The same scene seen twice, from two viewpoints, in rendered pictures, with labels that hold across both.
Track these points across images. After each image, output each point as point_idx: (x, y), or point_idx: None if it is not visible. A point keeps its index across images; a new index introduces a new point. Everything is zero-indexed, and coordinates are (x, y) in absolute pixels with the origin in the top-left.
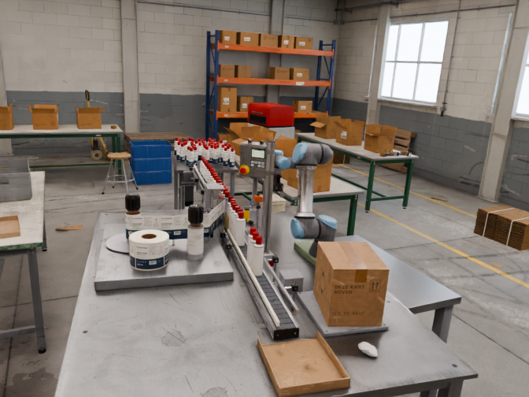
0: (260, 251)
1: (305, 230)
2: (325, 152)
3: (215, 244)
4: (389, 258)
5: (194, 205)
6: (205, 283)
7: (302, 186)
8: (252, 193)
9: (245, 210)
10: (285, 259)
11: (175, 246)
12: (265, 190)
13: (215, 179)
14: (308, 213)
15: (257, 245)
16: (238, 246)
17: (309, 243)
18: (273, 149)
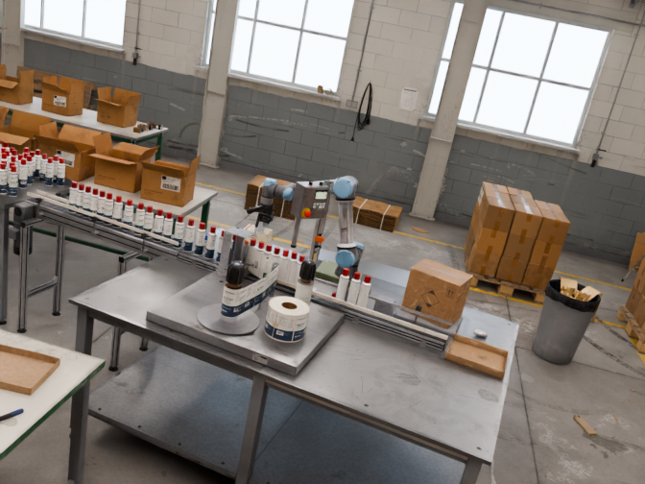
0: (370, 288)
1: (355, 258)
2: (358, 183)
3: (281, 295)
4: (372, 264)
5: (310, 262)
6: (336, 333)
7: (348, 219)
8: (295, 232)
9: (314, 254)
10: (330, 289)
11: (261, 308)
12: (322, 229)
13: (170, 217)
14: (354, 243)
15: (368, 283)
16: (312, 290)
17: (323, 268)
18: (331, 188)
